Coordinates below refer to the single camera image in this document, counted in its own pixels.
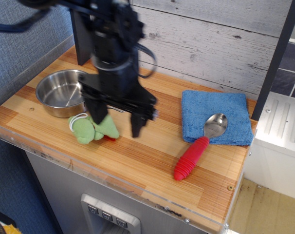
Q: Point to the dark grey post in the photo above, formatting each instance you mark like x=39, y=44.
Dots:
x=275, y=62
x=82, y=38

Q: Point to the white ridged appliance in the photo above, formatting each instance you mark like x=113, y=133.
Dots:
x=271, y=159

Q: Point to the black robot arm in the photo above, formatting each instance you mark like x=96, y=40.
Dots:
x=115, y=32

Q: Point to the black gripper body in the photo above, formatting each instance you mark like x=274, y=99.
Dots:
x=119, y=87

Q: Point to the red handled metal spoon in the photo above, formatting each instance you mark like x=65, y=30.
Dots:
x=215, y=126

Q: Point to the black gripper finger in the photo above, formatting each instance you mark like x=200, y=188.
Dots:
x=97, y=109
x=137, y=122

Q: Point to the clear acrylic edge guard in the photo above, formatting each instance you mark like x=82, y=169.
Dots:
x=142, y=169

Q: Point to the green plush peppers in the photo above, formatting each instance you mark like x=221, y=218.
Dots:
x=86, y=130

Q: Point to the small steel pot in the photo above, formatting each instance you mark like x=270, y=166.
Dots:
x=60, y=93

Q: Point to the dark grey right post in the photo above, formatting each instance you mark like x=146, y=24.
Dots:
x=275, y=62

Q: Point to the dark grey left post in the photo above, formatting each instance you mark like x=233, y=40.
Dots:
x=82, y=38

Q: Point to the blue cloth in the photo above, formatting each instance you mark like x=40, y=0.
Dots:
x=199, y=106

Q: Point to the silver dispenser panel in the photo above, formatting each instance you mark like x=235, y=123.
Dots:
x=103, y=218

